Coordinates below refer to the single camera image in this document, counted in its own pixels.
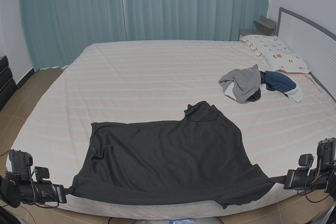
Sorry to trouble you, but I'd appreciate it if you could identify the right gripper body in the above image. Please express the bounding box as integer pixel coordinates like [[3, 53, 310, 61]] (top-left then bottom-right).
[[283, 168, 329, 192]]

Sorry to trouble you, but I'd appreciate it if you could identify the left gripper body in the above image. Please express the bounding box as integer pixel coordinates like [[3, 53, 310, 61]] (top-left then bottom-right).
[[20, 183, 68, 204]]

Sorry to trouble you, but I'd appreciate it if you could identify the black T-shirt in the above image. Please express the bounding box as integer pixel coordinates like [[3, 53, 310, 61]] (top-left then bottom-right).
[[71, 101, 273, 210]]

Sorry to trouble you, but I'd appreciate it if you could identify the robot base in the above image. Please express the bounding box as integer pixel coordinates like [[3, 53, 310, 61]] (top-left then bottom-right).
[[109, 216, 221, 224]]

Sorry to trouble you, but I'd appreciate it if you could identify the white garment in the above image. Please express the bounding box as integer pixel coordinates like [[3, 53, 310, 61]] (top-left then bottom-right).
[[285, 86, 304, 103], [223, 86, 237, 100]]

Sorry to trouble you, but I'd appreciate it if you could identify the black garment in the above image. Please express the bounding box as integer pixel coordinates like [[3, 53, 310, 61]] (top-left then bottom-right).
[[247, 71, 267, 103]]

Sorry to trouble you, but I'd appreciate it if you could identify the dark blue garment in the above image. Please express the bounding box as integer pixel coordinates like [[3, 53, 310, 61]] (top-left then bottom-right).
[[265, 71, 297, 93]]

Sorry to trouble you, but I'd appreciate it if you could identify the pale pink pillow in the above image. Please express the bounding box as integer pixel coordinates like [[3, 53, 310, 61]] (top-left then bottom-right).
[[278, 69, 314, 76]]

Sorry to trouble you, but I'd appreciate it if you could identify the grey garment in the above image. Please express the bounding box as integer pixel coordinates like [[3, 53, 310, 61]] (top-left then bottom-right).
[[218, 64, 261, 104]]

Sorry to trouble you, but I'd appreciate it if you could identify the black chest of drawers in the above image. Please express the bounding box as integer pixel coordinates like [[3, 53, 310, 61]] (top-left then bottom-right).
[[0, 56, 17, 112]]

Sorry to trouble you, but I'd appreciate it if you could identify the white printed pillow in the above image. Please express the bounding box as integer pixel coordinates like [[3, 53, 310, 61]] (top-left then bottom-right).
[[240, 34, 313, 73]]

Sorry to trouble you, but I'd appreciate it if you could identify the bed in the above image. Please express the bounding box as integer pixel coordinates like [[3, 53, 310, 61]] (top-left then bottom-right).
[[5, 7, 336, 219]]

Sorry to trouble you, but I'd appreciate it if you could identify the grey bedside table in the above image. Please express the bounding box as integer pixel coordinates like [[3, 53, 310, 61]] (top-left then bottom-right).
[[239, 15, 277, 36]]

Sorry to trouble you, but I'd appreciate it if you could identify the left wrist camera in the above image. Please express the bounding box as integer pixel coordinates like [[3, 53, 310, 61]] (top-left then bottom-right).
[[34, 166, 50, 184]]

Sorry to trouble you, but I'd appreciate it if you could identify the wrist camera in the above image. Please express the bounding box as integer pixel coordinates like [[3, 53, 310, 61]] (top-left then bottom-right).
[[34, 166, 50, 184], [299, 154, 314, 169]]

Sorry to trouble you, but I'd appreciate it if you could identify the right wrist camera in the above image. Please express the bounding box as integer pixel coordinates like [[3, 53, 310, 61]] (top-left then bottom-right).
[[299, 154, 314, 169]]

